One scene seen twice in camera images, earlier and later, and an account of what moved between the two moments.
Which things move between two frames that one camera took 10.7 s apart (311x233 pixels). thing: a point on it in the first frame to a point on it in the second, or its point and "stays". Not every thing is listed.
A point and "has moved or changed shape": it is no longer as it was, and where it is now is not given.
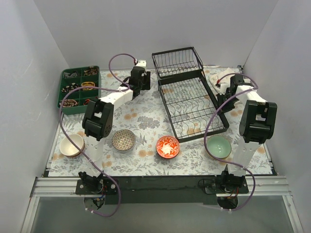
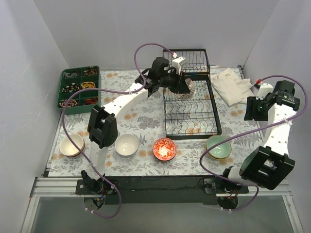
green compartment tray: (76, 102) stays
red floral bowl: (167, 147) has moved or changed shape
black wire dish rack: (192, 104) has moved or changed shape
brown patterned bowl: (123, 141) to (191, 88)
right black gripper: (222, 100) to (251, 108)
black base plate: (172, 189) stays
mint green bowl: (219, 146) stays
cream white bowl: (68, 148) stays
